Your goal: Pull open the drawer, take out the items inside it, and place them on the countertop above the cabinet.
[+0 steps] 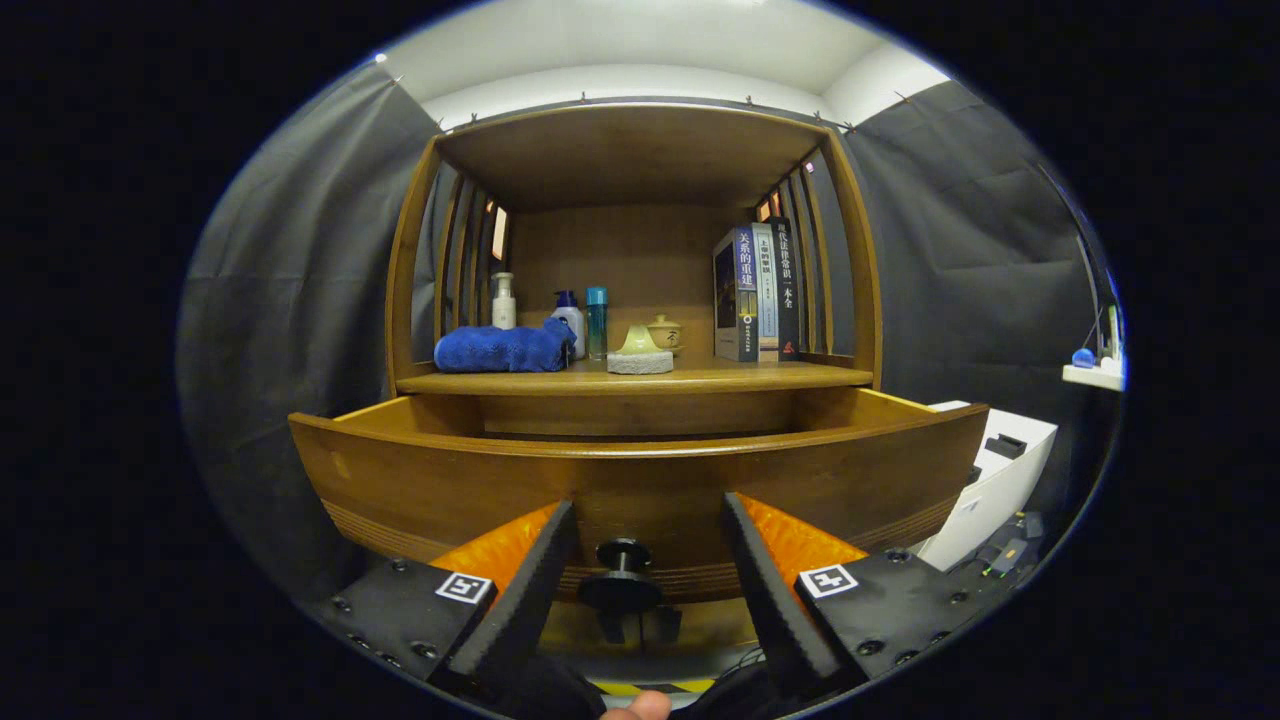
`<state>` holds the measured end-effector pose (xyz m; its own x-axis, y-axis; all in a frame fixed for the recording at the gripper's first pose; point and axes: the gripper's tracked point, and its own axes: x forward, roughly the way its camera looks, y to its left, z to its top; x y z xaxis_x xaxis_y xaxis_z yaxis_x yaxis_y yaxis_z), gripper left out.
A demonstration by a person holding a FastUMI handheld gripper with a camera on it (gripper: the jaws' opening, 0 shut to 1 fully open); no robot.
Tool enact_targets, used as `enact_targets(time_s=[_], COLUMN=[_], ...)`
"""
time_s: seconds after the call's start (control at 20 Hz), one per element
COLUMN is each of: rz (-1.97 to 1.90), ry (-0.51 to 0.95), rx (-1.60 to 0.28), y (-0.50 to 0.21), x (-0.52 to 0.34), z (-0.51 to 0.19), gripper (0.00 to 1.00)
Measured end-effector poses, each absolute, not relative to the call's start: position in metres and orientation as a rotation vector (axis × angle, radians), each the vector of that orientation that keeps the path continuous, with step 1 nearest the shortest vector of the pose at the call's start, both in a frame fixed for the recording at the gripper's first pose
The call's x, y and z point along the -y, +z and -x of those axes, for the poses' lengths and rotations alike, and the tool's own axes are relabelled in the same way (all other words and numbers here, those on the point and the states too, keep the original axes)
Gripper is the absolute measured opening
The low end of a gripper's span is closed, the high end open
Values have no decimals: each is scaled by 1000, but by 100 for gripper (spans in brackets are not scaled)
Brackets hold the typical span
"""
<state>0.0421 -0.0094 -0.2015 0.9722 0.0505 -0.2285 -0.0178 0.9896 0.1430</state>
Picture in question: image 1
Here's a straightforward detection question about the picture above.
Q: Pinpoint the book with black spine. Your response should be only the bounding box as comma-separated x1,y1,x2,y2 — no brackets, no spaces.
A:
765,217,801,362

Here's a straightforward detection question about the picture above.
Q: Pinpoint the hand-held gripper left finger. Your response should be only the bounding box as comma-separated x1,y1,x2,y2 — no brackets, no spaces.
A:
305,500,579,706

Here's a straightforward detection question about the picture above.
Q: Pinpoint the black round drawer knob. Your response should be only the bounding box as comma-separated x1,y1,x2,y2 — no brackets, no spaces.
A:
578,538,664,616

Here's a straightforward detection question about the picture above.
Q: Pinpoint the pale green sponge brush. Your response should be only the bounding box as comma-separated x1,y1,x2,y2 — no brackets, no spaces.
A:
607,324,675,376

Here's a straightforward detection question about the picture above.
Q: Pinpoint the book with white spine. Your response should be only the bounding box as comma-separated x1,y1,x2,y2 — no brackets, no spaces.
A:
752,222,781,351

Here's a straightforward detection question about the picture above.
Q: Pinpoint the white bottle with blue cap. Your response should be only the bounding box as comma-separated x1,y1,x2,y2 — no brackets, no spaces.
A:
550,290,587,361

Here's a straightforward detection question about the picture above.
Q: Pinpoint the blue towel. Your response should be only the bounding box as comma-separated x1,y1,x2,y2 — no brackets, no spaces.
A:
434,318,578,374

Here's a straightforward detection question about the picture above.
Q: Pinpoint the wooden cabinet door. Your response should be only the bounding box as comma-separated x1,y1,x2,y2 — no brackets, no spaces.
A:
640,598,761,651
540,600,641,656

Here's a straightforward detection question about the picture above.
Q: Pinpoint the white side shelf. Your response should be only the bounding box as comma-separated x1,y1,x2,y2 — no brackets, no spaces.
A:
1062,362,1126,393

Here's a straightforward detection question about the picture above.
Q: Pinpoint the book with blue spine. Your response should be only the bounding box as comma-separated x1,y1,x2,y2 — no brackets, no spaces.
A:
713,227,761,363

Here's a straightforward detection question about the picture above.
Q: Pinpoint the wooden cabinet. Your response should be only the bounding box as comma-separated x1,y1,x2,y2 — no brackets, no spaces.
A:
288,103,991,681

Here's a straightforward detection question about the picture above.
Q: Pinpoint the wooden countertop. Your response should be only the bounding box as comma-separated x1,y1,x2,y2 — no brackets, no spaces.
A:
395,355,874,398

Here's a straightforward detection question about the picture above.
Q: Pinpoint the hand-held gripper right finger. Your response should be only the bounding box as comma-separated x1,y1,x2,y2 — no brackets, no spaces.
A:
722,492,1001,703

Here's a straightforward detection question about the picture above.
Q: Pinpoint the white box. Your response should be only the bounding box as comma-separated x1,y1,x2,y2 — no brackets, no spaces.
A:
915,400,1059,571

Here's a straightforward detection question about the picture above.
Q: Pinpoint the wooden drawer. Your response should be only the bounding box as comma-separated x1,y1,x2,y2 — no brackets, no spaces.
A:
288,385,991,606

